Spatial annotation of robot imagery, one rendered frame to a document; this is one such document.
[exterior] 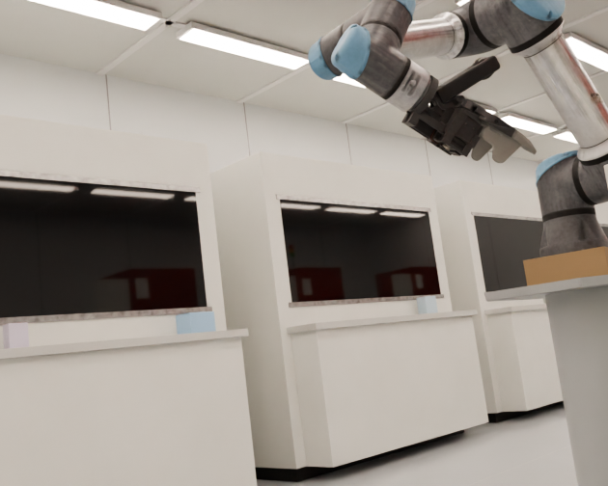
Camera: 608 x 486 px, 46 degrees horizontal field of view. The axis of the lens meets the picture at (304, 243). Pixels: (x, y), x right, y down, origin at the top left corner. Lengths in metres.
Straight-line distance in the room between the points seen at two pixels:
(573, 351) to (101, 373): 2.23
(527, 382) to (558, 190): 4.38
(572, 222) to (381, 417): 3.02
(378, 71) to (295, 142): 4.89
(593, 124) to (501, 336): 4.48
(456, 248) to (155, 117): 2.67
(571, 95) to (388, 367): 3.25
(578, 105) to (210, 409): 2.56
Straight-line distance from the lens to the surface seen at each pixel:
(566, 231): 1.67
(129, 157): 3.87
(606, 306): 1.65
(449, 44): 1.52
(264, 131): 5.81
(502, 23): 1.52
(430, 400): 4.92
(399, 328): 4.72
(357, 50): 1.13
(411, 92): 1.15
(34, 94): 4.81
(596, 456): 1.67
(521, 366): 5.94
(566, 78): 1.56
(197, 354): 3.61
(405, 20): 1.22
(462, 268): 6.04
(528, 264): 1.67
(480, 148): 1.28
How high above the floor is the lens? 0.74
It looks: 9 degrees up
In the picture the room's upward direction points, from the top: 7 degrees counter-clockwise
